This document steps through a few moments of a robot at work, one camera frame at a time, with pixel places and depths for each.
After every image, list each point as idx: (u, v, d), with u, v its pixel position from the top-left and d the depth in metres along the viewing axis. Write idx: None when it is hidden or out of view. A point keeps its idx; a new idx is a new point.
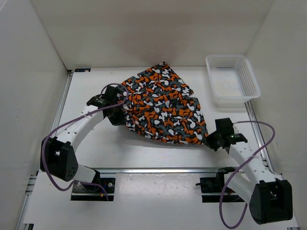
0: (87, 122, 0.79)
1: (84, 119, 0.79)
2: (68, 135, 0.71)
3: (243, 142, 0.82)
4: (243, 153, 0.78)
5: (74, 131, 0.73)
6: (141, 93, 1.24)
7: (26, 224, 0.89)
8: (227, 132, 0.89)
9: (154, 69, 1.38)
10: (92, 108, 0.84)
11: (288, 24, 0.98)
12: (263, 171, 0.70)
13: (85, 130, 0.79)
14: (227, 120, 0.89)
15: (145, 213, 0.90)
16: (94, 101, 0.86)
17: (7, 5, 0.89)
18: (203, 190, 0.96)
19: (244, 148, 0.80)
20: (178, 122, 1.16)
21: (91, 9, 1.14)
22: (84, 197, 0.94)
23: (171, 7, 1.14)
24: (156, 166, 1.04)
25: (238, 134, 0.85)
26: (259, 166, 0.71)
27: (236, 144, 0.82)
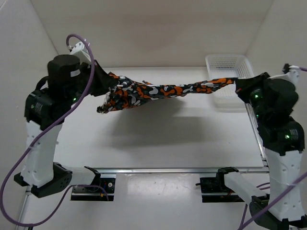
0: (41, 153, 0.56)
1: (34, 152, 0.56)
2: (29, 178, 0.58)
3: (296, 152, 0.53)
4: (284, 176, 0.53)
5: (33, 170, 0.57)
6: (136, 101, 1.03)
7: (26, 224, 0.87)
8: (280, 116, 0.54)
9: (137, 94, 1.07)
10: (35, 129, 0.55)
11: (288, 24, 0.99)
12: (294, 205, 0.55)
13: (45, 157, 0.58)
14: (290, 99, 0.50)
15: (145, 213, 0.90)
16: (32, 111, 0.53)
17: (7, 5, 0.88)
18: (203, 190, 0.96)
19: (291, 166, 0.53)
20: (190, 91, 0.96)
21: (90, 8, 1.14)
22: (84, 197, 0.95)
23: (171, 8, 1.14)
24: (156, 166, 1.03)
25: (296, 133, 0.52)
26: (293, 198, 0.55)
27: (284, 157, 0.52)
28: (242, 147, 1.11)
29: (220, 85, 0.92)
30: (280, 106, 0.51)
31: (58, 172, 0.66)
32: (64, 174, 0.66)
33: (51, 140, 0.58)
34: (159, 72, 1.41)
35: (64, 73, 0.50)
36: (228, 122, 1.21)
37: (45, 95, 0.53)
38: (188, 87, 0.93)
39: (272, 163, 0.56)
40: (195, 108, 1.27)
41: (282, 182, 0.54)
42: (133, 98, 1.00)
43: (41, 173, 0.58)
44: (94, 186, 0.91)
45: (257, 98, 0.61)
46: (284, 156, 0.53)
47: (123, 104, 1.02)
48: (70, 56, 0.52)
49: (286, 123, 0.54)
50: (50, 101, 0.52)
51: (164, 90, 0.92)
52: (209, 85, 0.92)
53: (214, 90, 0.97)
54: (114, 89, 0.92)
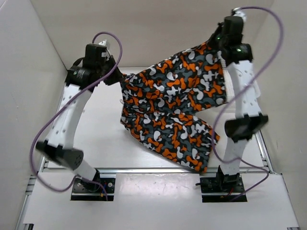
0: (74, 113, 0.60)
1: (68, 111, 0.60)
2: (58, 137, 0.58)
3: (248, 61, 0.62)
4: (241, 79, 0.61)
5: (63, 129, 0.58)
6: (151, 120, 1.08)
7: (26, 224, 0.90)
8: (234, 41, 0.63)
9: (159, 139, 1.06)
10: (73, 90, 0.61)
11: (287, 25, 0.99)
12: (252, 104, 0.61)
13: (75, 120, 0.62)
14: (241, 24, 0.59)
15: (144, 213, 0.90)
16: (73, 78, 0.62)
17: (7, 5, 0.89)
18: (203, 190, 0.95)
19: (245, 71, 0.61)
20: (177, 59, 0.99)
21: (89, 9, 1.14)
22: (84, 197, 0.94)
23: (171, 8, 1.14)
24: (155, 166, 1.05)
25: (246, 48, 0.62)
26: (251, 96, 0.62)
27: (238, 63, 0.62)
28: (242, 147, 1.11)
29: (205, 51, 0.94)
30: (231, 28, 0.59)
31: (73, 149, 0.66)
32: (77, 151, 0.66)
33: (81, 106, 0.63)
34: None
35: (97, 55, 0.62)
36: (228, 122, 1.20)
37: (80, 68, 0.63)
38: (173, 57, 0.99)
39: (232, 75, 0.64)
40: None
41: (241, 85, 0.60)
42: (141, 101, 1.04)
43: (68, 134, 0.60)
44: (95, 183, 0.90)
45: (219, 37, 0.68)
46: (238, 64, 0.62)
47: (135, 119, 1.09)
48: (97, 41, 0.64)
49: (239, 42, 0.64)
50: (87, 71, 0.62)
51: (159, 67, 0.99)
52: (188, 49, 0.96)
53: (212, 73, 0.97)
54: (126, 97, 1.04)
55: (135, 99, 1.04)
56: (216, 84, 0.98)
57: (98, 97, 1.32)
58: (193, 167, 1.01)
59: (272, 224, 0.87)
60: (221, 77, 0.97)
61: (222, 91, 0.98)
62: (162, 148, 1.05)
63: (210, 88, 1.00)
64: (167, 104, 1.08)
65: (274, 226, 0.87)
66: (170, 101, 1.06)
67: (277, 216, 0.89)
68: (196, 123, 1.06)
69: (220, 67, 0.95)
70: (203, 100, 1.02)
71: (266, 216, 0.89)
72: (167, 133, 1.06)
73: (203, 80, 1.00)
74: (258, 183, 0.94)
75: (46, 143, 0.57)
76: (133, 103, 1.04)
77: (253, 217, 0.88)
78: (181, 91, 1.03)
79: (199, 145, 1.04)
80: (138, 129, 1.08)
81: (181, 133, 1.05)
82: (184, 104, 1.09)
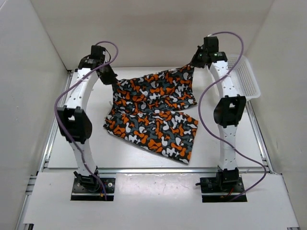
0: (86, 86, 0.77)
1: (83, 84, 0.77)
2: (76, 102, 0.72)
3: (223, 61, 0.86)
4: (219, 72, 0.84)
5: (79, 96, 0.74)
6: (136, 116, 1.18)
7: (26, 224, 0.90)
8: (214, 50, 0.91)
9: (144, 131, 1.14)
10: (86, 70, 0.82)
11: (287, 25, 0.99)
12: (230, 88, 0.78)
13: (87, 93, 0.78)
14: (214, 40, 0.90)
15: (144, 213, 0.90)
16: (85, 63, 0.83)
17: (7, 5, 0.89)
18: (203, 190, 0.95)
19: (222, 67, 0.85)
20: (163, 74, 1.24)
21: (89, 9, 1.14)
22: (84, 197, 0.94)
23: (171, 7, 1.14)
24: (155, 166, 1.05)
25: (221, 53, 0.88)
26: (229, 83, 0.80)
27: (216, 63, 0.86)
28: (242, 147, 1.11)
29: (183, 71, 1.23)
30: (208, 43, 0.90)
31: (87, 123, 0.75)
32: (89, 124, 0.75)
33: (90, 84, 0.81)
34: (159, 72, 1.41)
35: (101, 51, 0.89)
36: None
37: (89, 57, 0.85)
38: (160, 73, 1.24)
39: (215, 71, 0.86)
40: (195, 108, 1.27)
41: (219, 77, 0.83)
42: (128, 103, 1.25)
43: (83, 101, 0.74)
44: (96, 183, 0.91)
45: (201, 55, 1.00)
46: (216, 63, 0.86)
47: (121, 116, 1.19)
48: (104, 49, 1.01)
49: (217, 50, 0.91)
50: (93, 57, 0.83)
51: (147, 78, 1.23)
52: (173, 69, 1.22)
53: (184, 86, 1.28)
54: (115, 99, 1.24)
55: (123, 100, 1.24)
56: (186, 94, 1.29)
57: (98, 97, 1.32)
58: (178, 153, 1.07)
59: (272, 225, 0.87)
60: (190, 89, 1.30)
61: (191, 96, 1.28)
62: (147, 139, 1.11)
63: (182, 95, 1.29)
64: (148, 105, 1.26)
65: (274, 226, 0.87)
66: (150, 102, 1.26)
67: (277, 216, 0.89)
68: (175, 115, 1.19)
69: (191, 83, 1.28)
70: (178, 102, 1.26)
71: (266, 216, 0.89)
72: (152, 126, 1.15)
73: (177, 90, 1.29)
74: (257, 183, 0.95)
75: (66, 108, 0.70)
76: (121, 104, 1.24)
77: (253, 217, 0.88)
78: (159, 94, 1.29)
79: (182, 134, 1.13)
80: (124, 122, 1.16)
81: (163, 126, 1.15)
82: (162, 106, 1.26)
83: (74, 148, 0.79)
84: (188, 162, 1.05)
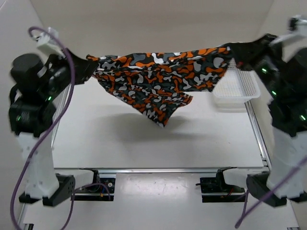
0: (40, 163, 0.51)
1: (33, 163, 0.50)
2: (37, 191, 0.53)
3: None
4: (291, 159, 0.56)
5: (38, 183, 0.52)
6: (127, 86, 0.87)
7: (26, 224, 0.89)
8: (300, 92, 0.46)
9: (132, 97, 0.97)
10: (26, 139, 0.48)
11: (287, 25, 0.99)
12: (296, 185, 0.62)
13: (48, 162, 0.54)
14: None
15: (144, 212, 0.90)
16: (18, 125, 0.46)
17: (7, 5, 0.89)
18: (203, 190, 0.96)
19: (300, 147, 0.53)
20: (177, 62, 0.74)
21: (90, 10, 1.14)
22: (85, 197, 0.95)
23: (171, 8, 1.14)
24: (156, 166, 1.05)
25: None
26: (297, 180, 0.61)
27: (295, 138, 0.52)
28: (242, 147, 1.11)
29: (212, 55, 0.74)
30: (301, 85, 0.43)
31: (60, 180, 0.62)
32: (67, 179, 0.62)
33: (45, 144, 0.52)
34: None
35: (35, 77, 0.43)
36: (228, 122, 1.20)
37: (22, 104, 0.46)
38: (173, 62, 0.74)
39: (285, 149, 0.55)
40: (195, 107, 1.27)
41: (289, 165, 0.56)
42: (118, 79, 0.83)
43: (46, 183, 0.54)
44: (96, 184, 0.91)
45: (266, 72, 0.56)
46: (294, 139, 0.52)
47: (107, 86, 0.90)
48: (34, 53, 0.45)
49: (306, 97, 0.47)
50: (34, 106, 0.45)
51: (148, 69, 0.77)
52: (197, 56, 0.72)
53: (212, 74, 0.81)
54: (100, 73, 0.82)
55: (111, 76, 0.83)
56: (209, 82, 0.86)
57: (98, 97, 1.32)
58: (157, 116, 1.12)
59: (273, 225, 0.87)
60: (219, 79, 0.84)
61: (212, 86, 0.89)
62: (135, 104, 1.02)
63: (202, 84, 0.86)
64: (146, 80, 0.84)
65: (274, 226, 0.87)
66: (149, 76, 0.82)
67: (277, 216, 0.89)
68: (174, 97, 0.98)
69: (223, 72, 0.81)
70: (188, 90, 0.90)
71: (267, 216, 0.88)
72: (142, 96, 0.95)
73: (198, 75, 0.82)
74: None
75: (29, 197, 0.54)
76: (109, 79, 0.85)
77: (253, 216, 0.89)
78: (165, 72, 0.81)
79: (170, 103, 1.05)
80: (110, 90, 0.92)
81: (155, 99, 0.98)
82: (168, 86, 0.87)
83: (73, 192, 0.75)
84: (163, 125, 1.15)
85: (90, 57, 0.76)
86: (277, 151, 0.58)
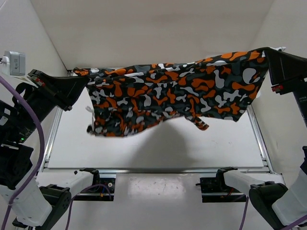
0: (22, 204, 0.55)
1: (17, 205, 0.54)
2: (27, 223, 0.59)
3: None
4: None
5: (27, 217, 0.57)
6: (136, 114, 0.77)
7: None
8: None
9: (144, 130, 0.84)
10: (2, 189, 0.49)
11: (287, 25, 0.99)
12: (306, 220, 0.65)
13: (33, 197, 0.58)
14: None
15: (144, 213, 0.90)
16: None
17: (7, 6, 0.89)
18: (203, 190, 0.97)
19: None
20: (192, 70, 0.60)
21: (89, 10, 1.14)
22: (85, 197, 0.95)
23: (171, 8, 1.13)
24: (155, 166, 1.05)
25: None
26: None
27: None
28: (242, 147, 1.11)
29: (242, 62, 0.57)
30: None
31: (56, 195, 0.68)
32: (63, 194, 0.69)
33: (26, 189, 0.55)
34: None
35: None
36: (228, 122, 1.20)
37: None
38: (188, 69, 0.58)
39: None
40: None
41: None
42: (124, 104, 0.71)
43: (35, 212, 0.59)
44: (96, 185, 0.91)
45: None
46: None
47: (116, 123, 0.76)
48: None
49: None
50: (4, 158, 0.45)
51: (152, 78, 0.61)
52: (220, 62, 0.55)
53: (240, 93, 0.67)
54: (98, 100, 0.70)
55: (112, 100, 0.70)
56: (235, 105, 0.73)
57: None
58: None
59: None
60: (249, 100, 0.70)
61: (238, 112, 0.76)
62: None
63: (225, 106, 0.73)
64: (155, 102, 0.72)
65: None
66: (159, 97, 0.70)
67: None
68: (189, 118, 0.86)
69: (255, 89, 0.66)
70: (207, 112, 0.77)
71: None
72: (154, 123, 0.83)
73: (222, 93, 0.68)
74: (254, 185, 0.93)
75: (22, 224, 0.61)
76: (110, 106, 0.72)
77: (253, 216, 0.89)
78: (178, 86, 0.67)
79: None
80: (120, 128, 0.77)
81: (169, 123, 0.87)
82: (183, 107, 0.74)
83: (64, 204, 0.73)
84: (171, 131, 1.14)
85: (76, 71, 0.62)
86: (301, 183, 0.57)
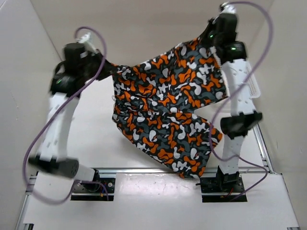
0: (62, 124, 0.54)
1: (56, 123, 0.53)
2: (48, 150, 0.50)
3: (242, 59, 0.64)
4: (236, 77, 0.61)
5: (55, 141, 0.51)
6: (147, 119, 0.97)
7: (26, 224, 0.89)
8: (228, 37, 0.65)
9: (155, 140, 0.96)
10: (58, 97, 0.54)
11: (286, 25, 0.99)
12: (246, 101, 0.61)
13: (66, 128, 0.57)
14: (234, 21, 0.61)
15: (144, 212, 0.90)
16: (56, 87, 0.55)
17: (7, 5, 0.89)
18: (203, 190, 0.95)
19: (239, 69, 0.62)
20: (172, 53, 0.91)
21: (90, 10, 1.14)
22: (84, 197, 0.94)
23: (171, 8, 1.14)
24: (156, 166, 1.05)
25: (239, 46, 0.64)
26: (245, 95, 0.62)
27: (233, 63, 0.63)
28: (242, 146, 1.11)
29: (197, 46, 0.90)
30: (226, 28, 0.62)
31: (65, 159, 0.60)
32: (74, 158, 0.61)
33: (70, 114, 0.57)
34: None
35: (76, 58, 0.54)
36: None
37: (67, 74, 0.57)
38: (168, 52, 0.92)
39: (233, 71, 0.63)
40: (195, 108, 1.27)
41: (236, 84, 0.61)
42: (137, 103, 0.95)
43: (60, 146, 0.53)
44: (96, 183, 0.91)
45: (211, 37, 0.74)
46: (233, 63, 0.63)
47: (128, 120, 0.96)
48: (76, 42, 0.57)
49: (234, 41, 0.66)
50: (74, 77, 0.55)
51: (154, 62, 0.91)
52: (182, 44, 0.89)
53: (207, 65, 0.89)
54: (117, 93, 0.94)
55: (127, 94, 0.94)
56: (213, 78, 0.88)
57: (99, 97, 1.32)
58: (190, 168, 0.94)
59: (273, 225, 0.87)
60: (218, 69, 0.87)
61: (221, 85, 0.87)
62: (158, 148, 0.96)
63: (208, 82, 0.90)
64: (160, 103, 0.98)
65: (274, 226, 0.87)
66: (162, 98, 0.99)
67: (277, 216, 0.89)
68: (196, 121, 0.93)
69: (215, 60, 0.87)
70: (202, 95, 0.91)
71: (267, 216, 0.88)
72: (164, 133, 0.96)
73: (199, 72, 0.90)
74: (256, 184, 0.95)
75: (38, 158, 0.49)
76: (125, 99, 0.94)
77: (253, 216, 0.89)
78: (172, 88, 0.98)
79: (198, 144, 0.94)
80: (131, 129, 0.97)
81: (178, 132, 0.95)
82: (182, 101, 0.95)
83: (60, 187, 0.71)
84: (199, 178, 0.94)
85: None
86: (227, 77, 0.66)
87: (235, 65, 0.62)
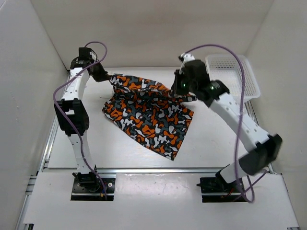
0: (80, 82, 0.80)
1: (76, 80, 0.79)
2: (73, 95, 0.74)
3: (227, 93, 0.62)
4: (230, 112, 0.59)
5: (75, 90, 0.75)
6: (135, 104, 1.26)
7: (26, 224, 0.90)
8: (203, 81, 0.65)
9: (139, 117, 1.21)
10: (78, 69, 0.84)
11: (286, 25, 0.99)
12: (256, 130, 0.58)
13: (82, 89, 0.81)
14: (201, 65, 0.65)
15: (143, 212, 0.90)
16: (76, 64, 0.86)
17: (7, 5, 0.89)
18: (203, 190, 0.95)
19: (230, 103, 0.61)
20: None
21: (90, 10, 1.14)
22: (85, 197, 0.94)
23: (171, 7, 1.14)
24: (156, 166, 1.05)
25: (218, 85, 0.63)
26: (251, 123, 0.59)
27: (219, 99, 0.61)
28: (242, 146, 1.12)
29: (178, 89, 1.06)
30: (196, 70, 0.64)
31: None
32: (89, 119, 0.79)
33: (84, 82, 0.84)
34: (160, 72, 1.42)
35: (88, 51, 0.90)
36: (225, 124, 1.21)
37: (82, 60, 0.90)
38: None
39: (223, 116, 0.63)
40: (195, 107, 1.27)
41: (234, 118, 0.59)
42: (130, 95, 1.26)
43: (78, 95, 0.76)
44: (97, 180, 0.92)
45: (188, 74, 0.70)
46: (219, 101, 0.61)
47: (119, 102, 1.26)
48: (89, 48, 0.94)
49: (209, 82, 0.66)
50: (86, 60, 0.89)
51: None
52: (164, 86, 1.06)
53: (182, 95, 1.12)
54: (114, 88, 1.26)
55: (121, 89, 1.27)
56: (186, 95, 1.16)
57: (97, 97, 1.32)
58: (170, 141, 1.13)
59: (273, 225, 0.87)
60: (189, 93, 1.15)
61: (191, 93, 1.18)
62: (143, 124, 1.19)
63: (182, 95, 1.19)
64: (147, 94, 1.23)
65: (274, 226, 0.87)
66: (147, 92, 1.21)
67: (277, 216, 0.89)
68: (171, 105, 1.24)
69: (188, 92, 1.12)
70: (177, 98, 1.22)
71: (267, 217, 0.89)
72: (148, 113, 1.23)
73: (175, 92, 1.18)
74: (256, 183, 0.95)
75: (64, 100, 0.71)
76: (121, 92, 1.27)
77: (253, 216, 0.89)
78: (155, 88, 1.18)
79: (175, 123, 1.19)
80: (122, 107, 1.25)
81: (159, 114, 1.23)
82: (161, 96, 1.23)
83: (74, 143, 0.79)
84: (177, 150, 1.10)
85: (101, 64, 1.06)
86: (223, 118, 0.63)
87: (223, 100, 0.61)
